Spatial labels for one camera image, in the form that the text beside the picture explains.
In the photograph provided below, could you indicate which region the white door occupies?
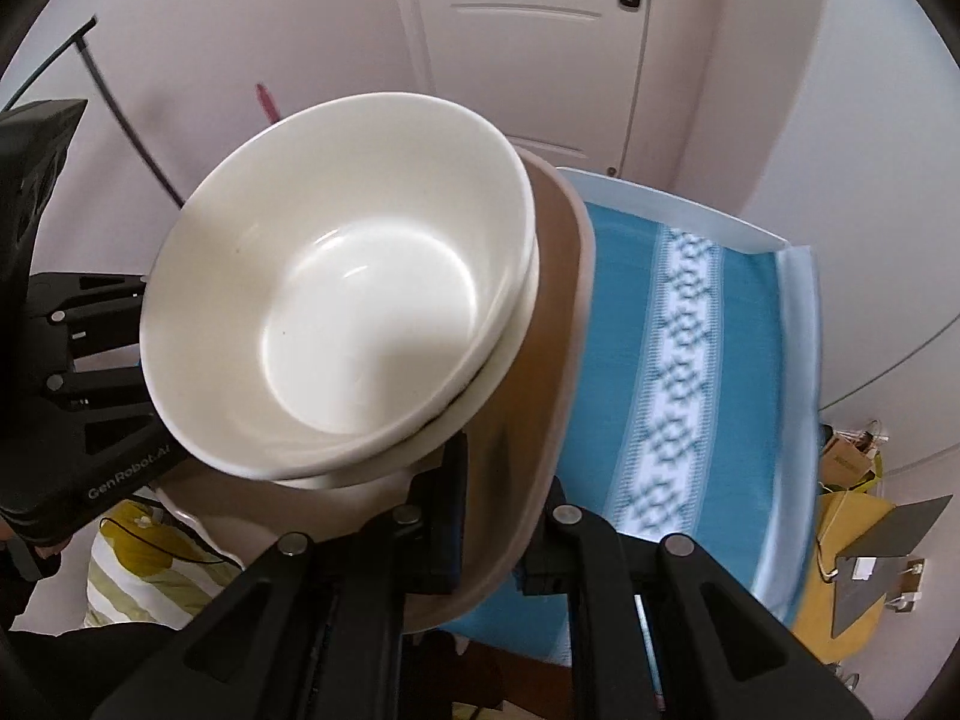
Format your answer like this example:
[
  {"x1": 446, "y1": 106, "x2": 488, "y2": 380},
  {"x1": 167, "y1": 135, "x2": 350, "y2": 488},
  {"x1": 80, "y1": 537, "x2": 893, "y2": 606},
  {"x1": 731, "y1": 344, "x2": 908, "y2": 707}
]
[{"x1": 386, "y1": 0, "x2": 661, "y2": 181}]

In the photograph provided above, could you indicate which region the cream printed bowl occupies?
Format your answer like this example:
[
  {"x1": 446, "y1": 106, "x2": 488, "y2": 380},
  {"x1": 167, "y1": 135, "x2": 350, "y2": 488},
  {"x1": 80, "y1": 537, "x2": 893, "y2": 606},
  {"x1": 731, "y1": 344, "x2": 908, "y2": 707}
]
[{"x1": 270, "y1": 240, "x2": 542, "y2": 492}]

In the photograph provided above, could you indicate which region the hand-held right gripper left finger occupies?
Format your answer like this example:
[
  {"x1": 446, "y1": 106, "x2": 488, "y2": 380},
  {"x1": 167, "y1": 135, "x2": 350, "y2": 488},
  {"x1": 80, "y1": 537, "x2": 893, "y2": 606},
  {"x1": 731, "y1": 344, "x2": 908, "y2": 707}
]
[{"x1": 90, "y1": 431, "x2": 470, "y2": 720}]

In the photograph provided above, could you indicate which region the thin black cable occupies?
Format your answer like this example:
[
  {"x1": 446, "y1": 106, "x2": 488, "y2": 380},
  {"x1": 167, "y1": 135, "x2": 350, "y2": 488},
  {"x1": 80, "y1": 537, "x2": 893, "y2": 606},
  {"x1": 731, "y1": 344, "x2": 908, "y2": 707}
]
[{"x1": 112, "y1": 514, "x2": 242, "y2": 567}]

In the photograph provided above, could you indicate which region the grey flat panel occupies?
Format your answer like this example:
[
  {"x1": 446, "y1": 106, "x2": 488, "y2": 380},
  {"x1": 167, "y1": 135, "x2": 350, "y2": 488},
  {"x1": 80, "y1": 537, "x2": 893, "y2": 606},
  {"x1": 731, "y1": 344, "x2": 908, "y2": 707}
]
[{"x1": 832, "y1": 495, "x2": 955, "y2": 635}]

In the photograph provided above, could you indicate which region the tan plastic bowl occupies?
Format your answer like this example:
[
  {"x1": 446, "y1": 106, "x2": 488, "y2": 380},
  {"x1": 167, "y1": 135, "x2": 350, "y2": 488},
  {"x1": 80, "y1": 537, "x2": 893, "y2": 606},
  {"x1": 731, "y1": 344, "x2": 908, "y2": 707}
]
[{"x1": 154, "y1": 146, "x2": 597, "y2": 635}]

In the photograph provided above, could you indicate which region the yellow bag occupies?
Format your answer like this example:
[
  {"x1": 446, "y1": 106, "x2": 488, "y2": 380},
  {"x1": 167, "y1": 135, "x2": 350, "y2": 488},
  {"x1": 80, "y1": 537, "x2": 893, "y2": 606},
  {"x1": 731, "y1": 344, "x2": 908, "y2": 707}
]
[{"x1": 791, "y1": 491, "x2": 901, "y2": 667}]

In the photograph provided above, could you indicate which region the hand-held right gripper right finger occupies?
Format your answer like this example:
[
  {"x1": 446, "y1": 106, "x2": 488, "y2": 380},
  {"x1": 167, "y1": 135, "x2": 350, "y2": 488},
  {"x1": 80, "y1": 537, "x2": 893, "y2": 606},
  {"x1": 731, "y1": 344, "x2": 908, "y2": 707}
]
[{"x1": 514, "y1": 476, "x2": 875, "y2": 720}]

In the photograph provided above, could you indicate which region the light blue under cloth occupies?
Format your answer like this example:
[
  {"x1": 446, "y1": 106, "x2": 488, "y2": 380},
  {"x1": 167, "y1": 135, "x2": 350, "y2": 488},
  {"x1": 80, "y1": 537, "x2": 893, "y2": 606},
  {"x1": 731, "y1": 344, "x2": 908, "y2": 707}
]
[{"x1": 750, "y1": 244, "x2": 827, "y2": 627}]

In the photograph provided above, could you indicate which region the white ribbed bowl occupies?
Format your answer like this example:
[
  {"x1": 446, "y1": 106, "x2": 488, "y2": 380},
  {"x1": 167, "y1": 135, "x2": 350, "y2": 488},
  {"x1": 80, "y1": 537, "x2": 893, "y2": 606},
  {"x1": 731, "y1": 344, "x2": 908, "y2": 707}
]
[{"x1": 139, "y1": 92, "x2": 541, "y2": 479}]

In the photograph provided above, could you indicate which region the yellow striped blanket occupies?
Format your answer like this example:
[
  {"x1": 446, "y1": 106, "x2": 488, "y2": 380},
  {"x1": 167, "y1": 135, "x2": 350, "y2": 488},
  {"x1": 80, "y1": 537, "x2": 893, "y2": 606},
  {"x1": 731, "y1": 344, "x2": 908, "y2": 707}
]
[{"x1": 84, "y1": 501, "x2": 245, "y2": 629}]

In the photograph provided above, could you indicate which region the teal patterned tablecloth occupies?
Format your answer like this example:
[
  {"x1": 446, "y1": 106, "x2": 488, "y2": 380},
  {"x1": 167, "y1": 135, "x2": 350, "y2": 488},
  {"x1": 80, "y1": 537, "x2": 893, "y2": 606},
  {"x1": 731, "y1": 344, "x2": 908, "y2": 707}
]
[{"x1": 450, "y1": 199, "x2": 820, "y2": 691}]

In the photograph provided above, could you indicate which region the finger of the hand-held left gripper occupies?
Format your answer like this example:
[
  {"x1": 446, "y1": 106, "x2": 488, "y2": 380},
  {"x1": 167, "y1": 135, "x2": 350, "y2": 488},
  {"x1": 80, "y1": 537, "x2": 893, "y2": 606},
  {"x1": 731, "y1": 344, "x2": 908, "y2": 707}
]
[
  {"x1": 41, "y1": 356, "x2": 162, "y2": 460},
  {"x1": 28, "y1": 272, "x2": 151, "y2": 353}
]

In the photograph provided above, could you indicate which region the cardboard box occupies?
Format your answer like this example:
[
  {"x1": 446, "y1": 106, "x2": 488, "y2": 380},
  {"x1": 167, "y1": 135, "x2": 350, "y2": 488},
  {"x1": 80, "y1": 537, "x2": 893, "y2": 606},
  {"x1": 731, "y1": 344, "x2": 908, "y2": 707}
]
[{"x1": 820, "y1": 429, "x2": 884, "y2": 497}]

